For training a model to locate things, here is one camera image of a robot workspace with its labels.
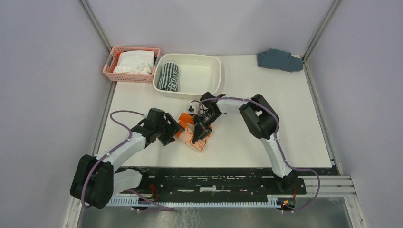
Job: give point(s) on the pink plastic basket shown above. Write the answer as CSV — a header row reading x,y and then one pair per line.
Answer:
x,y
113,59

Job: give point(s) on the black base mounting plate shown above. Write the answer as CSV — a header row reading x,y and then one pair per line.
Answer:
x,y
160,171

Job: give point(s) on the aluminium frame post right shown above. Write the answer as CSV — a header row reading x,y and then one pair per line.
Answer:
x,y
318,33

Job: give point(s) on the aluminium frame post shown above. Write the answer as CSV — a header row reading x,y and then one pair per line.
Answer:
x,y
86,6
318,33

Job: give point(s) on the white cloth in basket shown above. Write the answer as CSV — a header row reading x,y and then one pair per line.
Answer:
x,y
135,62

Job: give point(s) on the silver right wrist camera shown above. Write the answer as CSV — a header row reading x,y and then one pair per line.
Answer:
x,y
191,109

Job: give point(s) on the blue-grey folded cloth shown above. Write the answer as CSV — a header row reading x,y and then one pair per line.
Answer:
x,y
279,60

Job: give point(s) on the white slotted cable duct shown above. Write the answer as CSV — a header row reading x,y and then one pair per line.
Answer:
x,y
135,201

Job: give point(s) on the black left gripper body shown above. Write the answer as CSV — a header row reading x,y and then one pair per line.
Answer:
x,y
166,131

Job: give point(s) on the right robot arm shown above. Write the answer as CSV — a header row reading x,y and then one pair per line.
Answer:
x,y
261,121

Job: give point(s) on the green white striped towel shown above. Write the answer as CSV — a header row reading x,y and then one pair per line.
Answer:
x,y
169,77

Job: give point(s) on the aluminium frame post left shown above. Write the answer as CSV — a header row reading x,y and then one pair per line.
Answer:
x,y
86,6

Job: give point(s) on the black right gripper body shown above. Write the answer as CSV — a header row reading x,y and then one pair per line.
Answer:
x,y
204,122

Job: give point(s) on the orange and cream cloth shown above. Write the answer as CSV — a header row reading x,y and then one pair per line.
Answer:
x,y
185,120

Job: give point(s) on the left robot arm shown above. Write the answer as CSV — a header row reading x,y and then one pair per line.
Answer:
x,y
97,178

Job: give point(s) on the white plastic tub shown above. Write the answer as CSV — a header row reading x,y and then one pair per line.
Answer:
x,y
197,74

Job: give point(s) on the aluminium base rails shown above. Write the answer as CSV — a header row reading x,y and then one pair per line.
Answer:
x,y
330,185

